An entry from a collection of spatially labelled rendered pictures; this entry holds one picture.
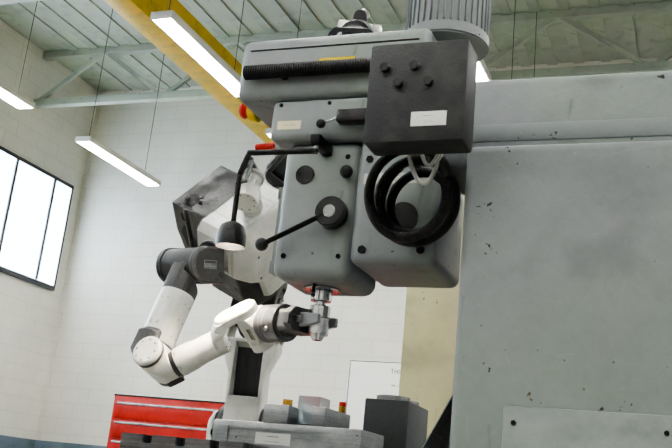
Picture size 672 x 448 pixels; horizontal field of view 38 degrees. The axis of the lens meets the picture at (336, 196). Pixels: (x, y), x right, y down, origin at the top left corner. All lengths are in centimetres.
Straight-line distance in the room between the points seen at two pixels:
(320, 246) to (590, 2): 902
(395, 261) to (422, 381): 189
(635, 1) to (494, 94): 894
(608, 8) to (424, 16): 883
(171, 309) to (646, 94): 124
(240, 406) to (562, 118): 129
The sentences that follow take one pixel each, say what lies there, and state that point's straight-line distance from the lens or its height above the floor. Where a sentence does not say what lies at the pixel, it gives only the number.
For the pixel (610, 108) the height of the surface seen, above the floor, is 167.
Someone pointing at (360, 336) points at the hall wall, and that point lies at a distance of 1184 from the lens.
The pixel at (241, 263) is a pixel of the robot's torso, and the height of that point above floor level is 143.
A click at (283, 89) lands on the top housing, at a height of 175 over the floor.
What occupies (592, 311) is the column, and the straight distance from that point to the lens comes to 183.
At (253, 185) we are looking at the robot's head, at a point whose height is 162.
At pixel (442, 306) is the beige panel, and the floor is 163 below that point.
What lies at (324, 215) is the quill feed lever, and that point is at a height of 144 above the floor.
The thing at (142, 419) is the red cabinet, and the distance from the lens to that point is 767.
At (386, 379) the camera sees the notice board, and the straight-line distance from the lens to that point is 1165.
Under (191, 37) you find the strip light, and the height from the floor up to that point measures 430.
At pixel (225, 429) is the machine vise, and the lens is 220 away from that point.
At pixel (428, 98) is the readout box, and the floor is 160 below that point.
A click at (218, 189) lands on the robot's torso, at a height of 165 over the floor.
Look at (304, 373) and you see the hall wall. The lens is 1201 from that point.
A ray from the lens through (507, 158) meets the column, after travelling 194.
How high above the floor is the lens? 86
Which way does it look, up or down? 17 degrees up
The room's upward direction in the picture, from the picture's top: 6 degrees clockwise
